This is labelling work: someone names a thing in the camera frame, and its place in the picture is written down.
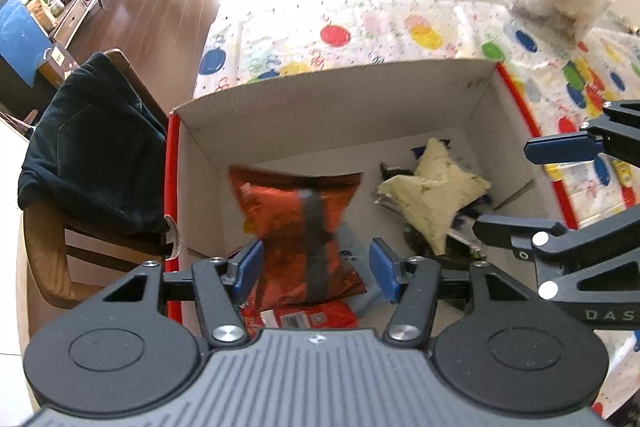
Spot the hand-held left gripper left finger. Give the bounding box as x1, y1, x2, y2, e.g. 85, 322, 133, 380
102, 239, 265, 349

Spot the cardboard box with red edge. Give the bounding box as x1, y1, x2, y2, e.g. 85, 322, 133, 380
164, 59, 583, 343

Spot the dark denim jacket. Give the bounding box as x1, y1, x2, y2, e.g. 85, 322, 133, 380
17, 52, 172, 236

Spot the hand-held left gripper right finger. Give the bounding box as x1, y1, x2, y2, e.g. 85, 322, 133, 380
369, 237, 526, 349

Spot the red snack packet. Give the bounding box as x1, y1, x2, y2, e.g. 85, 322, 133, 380
240, 299, 360, 340

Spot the copper brown snack bag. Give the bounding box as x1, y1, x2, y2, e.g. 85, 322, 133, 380
229, 164, 368, 308

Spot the flat screen television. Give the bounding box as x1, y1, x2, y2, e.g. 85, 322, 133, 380
0, 0, 55, 88

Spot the wooden chair with jacket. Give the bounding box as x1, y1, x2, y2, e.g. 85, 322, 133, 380
22, 48, 182, 310

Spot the yellow snack packet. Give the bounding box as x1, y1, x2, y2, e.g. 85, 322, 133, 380
375, 138, 493, 258

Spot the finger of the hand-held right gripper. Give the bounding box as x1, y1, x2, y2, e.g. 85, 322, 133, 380
472, 213, 640, 304
524, 99, 640, 166

